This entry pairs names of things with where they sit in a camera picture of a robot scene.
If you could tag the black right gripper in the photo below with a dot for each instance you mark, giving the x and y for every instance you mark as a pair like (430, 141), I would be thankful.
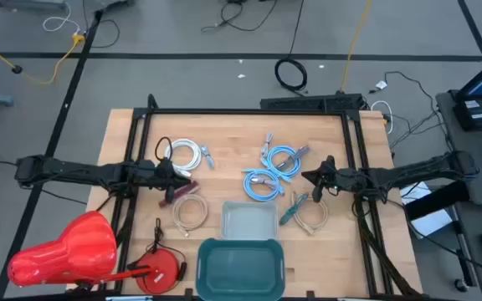
(320, 175)

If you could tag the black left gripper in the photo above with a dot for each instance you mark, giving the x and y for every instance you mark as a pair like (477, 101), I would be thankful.
(179, 181)

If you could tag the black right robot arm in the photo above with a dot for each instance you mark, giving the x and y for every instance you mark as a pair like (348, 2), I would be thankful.
(416, 171)

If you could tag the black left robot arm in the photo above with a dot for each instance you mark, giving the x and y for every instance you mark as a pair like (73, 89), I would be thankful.
(73, 170)

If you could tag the black power strip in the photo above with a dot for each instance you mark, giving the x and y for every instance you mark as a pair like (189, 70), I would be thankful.
(308, 102)

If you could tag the light grey plastic tray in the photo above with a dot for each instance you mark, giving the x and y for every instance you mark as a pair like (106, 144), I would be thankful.
(249, 220)

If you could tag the white power adapter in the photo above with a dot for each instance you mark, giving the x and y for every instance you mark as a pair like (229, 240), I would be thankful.
(381, 85)

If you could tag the white paper sheet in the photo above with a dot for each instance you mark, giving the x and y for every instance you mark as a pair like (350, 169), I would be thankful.
(429, 217)

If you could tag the dark teal plastic bin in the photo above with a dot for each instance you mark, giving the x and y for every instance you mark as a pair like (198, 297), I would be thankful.
(240, 271)

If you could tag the red desk lamp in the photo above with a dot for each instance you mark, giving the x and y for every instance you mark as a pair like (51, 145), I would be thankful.
(73, 251)

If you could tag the grey side desk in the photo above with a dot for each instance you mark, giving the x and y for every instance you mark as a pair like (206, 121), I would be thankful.
(475, 180)

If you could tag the black box with labels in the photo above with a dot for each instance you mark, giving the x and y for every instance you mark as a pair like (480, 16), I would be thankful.
(477, 113)

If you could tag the black caster wheel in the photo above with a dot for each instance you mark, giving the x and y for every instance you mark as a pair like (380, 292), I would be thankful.
(461, 285)

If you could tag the black aluminium table frame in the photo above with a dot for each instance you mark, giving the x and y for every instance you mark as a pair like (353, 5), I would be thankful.
(245, 112)

